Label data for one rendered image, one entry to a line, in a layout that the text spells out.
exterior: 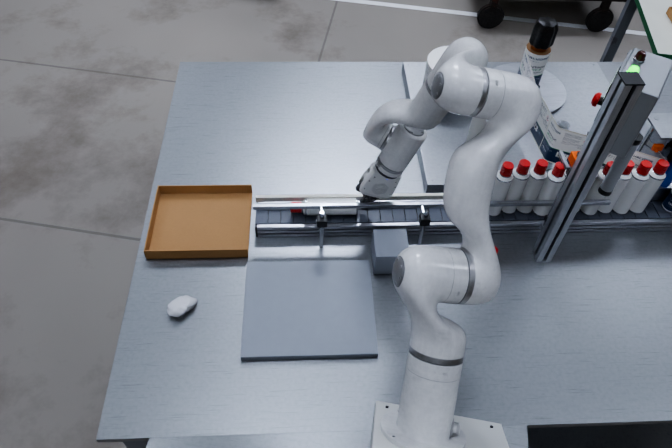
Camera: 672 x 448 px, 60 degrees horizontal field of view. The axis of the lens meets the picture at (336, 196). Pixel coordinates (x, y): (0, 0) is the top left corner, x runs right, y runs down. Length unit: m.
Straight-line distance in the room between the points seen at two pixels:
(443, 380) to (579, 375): 0.52
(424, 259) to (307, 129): 1.05
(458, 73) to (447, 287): 0.43
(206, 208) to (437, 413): 0.98
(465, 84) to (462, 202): 0.24
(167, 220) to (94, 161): 1.54
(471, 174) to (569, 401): 0.73
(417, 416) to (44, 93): 3.15
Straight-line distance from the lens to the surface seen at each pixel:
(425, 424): 1.33
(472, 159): 1.19
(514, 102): 1.20
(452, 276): 1.22
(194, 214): 1.89
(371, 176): 1.65
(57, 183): 3.34
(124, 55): 4.10
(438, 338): 1.26
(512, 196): 1.83
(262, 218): 1.79
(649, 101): 1.47
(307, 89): 2.31
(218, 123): 2.18
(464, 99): 1.15
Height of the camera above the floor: 2.26
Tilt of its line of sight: 49 degrees down
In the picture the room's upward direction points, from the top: 3 degrees clockwise
